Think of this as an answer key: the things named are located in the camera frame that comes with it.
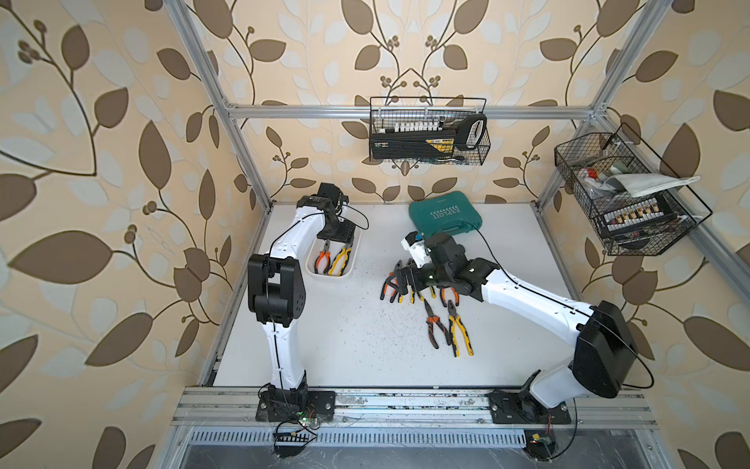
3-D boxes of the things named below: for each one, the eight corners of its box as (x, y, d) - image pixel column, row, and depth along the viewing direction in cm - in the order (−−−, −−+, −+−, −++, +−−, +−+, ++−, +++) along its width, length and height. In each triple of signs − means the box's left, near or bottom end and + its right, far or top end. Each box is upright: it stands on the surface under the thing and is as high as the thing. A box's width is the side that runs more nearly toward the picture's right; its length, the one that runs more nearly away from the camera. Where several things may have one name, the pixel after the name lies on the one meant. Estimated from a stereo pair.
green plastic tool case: (422, 242, 111) (423, 232, 107) (407, 209, 123) (408, 199, 118) (480, 230, 115) (484, 219, 111) (460, 199, 127) (463, 188, 122)
